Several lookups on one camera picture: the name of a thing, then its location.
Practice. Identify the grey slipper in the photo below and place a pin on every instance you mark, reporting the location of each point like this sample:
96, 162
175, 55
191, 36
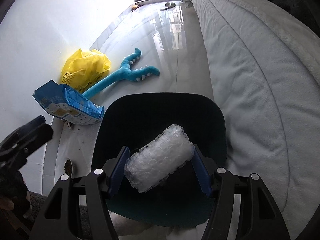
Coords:
168, 5

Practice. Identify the dark teal trash bin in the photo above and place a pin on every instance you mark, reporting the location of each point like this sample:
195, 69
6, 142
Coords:
137, 119

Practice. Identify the yellow plastic bag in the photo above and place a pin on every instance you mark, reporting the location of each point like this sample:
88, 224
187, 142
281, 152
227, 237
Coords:
83, 69

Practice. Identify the blue white food bag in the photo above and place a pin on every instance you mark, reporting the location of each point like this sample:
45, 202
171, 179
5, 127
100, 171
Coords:
66, 103

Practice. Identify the bed with grey sheet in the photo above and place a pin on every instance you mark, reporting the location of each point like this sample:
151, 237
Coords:
264, 70

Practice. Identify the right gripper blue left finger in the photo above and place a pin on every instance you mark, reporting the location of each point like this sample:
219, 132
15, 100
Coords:
118, 170

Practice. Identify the person's left hand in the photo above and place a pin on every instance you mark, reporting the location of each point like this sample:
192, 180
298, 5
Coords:
7, 204

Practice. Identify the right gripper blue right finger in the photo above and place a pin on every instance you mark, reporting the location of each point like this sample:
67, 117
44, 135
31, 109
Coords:
201, 172

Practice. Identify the blue plush toy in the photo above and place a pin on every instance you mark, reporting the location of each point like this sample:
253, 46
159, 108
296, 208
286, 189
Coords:
123, 73

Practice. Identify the bubble wrap roll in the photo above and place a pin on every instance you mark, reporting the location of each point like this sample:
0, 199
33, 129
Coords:
159, 159

